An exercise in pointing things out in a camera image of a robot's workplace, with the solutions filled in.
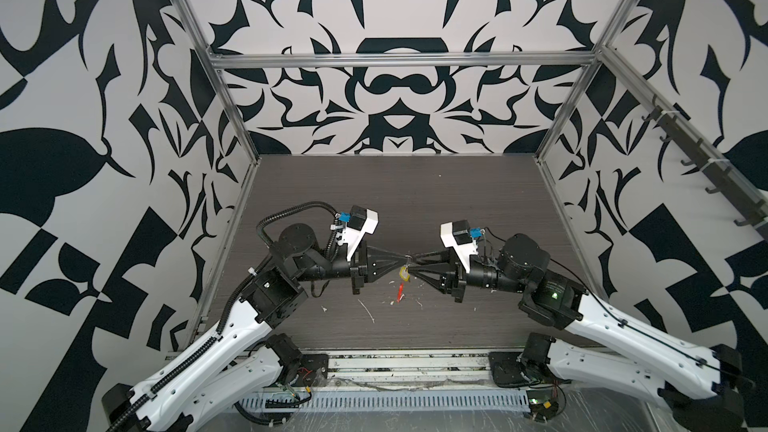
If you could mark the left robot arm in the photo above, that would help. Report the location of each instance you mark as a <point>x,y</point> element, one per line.
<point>265,299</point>

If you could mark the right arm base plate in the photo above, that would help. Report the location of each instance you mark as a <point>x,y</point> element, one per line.
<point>516,370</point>

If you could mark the yellow key tag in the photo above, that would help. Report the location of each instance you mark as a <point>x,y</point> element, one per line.
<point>404,274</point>

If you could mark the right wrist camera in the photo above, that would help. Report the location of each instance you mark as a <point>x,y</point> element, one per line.
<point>462,239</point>

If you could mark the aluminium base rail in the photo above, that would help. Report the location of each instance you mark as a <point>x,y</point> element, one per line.
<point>349,370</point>

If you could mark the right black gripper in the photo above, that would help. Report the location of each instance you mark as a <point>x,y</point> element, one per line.
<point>456,280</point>

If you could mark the white cable duct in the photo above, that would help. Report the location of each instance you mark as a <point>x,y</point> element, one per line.
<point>515,401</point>

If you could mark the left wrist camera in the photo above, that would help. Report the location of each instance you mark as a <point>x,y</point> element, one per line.
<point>354,225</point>

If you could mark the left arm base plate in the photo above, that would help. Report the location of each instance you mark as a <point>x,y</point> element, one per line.
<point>307,370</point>

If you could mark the small electronics board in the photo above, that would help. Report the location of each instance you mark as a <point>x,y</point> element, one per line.
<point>545,404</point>

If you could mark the red key tag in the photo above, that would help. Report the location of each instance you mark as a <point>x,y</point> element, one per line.
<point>400,292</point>

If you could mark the black wall hook rack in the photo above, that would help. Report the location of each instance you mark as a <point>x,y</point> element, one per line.
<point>701,156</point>

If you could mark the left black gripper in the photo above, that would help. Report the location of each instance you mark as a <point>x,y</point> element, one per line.
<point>376,258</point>

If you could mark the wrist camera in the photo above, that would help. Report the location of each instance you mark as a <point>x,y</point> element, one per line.
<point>354,225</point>
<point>462,239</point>

